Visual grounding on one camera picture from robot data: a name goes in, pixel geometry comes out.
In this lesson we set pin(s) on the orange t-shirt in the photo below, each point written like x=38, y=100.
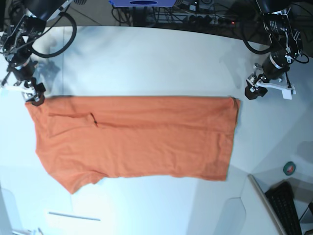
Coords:
x=81, y=140

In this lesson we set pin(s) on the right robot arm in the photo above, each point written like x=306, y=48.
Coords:
x=28, y=20

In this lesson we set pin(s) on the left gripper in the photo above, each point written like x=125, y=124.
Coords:
x=274, y=66

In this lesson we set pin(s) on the blue box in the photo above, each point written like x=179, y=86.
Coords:
x=142, y=3

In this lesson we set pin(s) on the black power strip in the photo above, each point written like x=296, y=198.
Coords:
x=210, y=20

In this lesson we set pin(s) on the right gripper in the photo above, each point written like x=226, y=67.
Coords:
x=33, y=91

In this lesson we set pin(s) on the green tape roll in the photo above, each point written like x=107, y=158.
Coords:
x=289, y=168

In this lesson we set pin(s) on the black keyboard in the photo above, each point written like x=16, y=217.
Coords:
x=281, y=200

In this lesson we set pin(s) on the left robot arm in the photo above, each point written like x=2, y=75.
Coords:
x=285, y=47

